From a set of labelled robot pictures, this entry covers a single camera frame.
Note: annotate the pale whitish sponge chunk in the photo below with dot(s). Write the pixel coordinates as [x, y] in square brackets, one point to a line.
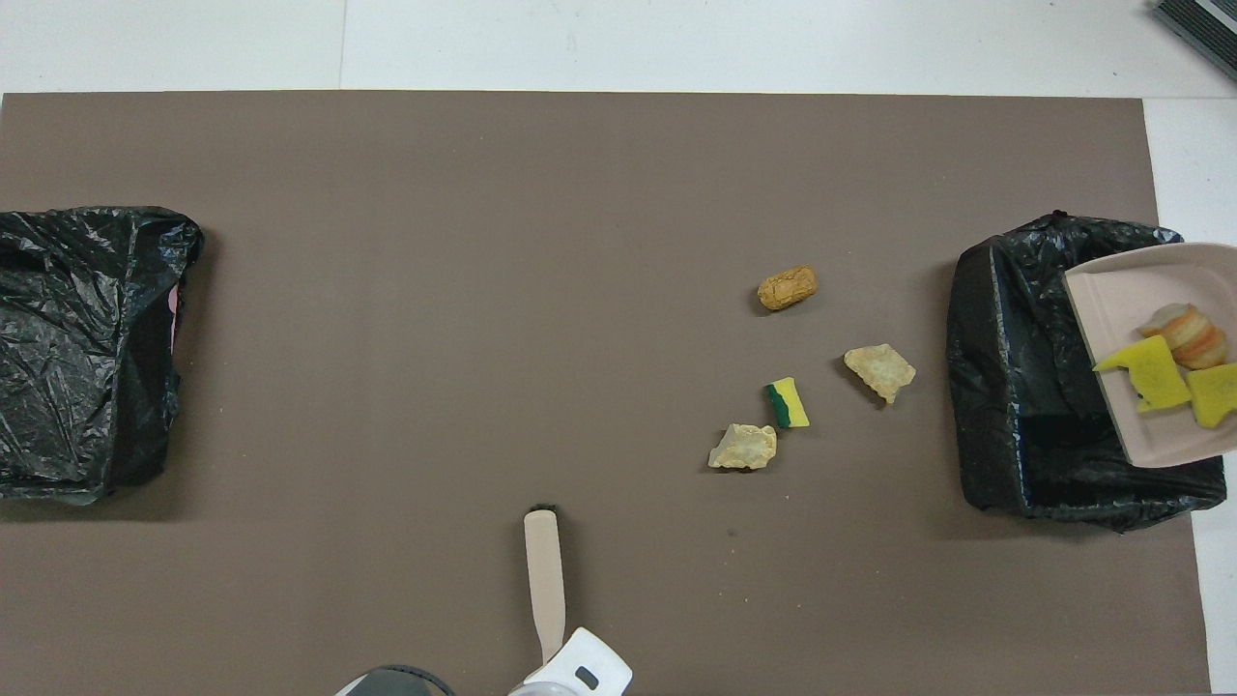
[744, 448]

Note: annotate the green and yellow sponge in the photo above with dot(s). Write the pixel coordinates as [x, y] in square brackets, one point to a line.
[791, 401]

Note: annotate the beige hand brush black bristles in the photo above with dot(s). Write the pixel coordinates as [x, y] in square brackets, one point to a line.
[544, 570]

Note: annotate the pale yellowish sponge chunk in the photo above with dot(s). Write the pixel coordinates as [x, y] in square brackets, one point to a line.
[879, 370]

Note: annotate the beige plastic dustpan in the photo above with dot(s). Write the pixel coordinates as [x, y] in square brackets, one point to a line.
[1131, 290]

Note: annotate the notched yellow sponge piece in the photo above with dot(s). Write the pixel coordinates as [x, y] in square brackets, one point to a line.
[1150, 372]

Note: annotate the orange striped croissant piece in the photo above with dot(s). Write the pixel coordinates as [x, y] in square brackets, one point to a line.
[1189, 336]

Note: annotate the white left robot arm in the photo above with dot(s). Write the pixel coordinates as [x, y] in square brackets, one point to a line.
[604, 657]

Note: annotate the black bag lined trash bin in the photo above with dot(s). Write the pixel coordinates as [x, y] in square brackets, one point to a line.
[77, 406]
[1015, 367]

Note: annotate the brown bread roll piece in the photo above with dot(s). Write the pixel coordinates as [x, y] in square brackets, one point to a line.
[788, 288]

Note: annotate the brown table mat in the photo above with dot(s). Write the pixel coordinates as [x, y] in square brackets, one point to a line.
[387, 290]

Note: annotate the dark ribbed vent panel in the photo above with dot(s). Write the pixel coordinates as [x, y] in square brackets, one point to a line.
[1208, 24]

